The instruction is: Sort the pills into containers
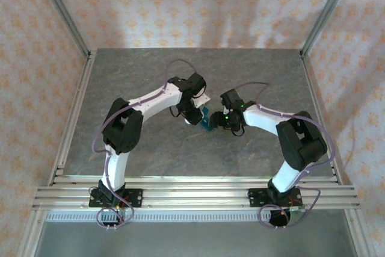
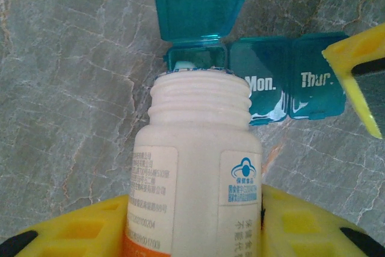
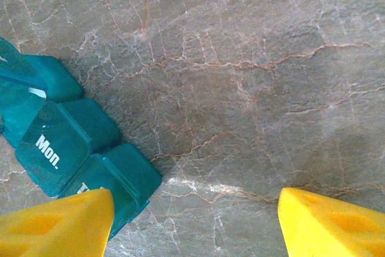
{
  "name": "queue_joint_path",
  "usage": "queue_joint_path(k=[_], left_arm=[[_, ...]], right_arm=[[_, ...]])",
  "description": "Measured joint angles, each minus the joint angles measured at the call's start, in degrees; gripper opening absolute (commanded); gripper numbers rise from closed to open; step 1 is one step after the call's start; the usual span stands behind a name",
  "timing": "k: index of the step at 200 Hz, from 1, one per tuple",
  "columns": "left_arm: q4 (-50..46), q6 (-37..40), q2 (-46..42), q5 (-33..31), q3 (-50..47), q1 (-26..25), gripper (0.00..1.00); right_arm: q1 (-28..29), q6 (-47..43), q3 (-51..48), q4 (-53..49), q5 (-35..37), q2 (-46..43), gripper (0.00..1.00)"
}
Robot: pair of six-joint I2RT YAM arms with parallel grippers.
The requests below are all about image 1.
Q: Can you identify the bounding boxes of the teal pill organizer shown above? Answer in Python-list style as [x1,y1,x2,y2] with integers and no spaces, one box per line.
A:
[200,107,217,133]

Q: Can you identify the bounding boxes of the aluminium mounting rails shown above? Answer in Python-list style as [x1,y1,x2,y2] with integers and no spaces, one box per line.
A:
[31,175,362,211]

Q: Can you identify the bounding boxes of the orange patterned cloth backdrop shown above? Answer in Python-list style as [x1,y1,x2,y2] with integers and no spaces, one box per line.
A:
[0,0,385,257]

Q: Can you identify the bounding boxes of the small green circuit board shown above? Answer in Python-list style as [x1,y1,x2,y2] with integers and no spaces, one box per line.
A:
[287,205,307,215]

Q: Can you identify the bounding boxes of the grey metal sheet panel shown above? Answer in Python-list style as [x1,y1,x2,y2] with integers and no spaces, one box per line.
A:
[32,220,360,257]

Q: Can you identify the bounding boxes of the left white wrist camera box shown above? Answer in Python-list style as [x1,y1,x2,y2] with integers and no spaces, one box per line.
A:
[192,94,212,110]

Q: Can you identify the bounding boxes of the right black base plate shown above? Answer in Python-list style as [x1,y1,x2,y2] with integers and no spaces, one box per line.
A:
[248,187,303,208]

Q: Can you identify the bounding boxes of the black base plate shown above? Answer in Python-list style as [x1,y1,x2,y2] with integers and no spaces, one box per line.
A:
[248,187,303,208]
[88,188,143,209]

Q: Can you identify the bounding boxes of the aluminium side rail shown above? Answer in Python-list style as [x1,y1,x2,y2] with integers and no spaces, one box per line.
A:
[48,51,97,185]
[300,52,343,185]

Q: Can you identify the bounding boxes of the grey slotted cable duct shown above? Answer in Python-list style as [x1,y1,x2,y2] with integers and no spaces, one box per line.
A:
[45,211,306,222]

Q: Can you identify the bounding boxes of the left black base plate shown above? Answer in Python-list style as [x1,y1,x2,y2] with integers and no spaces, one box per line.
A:
[88,188,143,209]

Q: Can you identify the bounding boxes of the aluminium frame post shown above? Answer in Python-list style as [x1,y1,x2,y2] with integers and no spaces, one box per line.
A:
[300,0,359,59]
[31,0,93,59]

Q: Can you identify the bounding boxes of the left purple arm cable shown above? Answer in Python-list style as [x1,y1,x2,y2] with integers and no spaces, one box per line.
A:
[91,59,199,230]

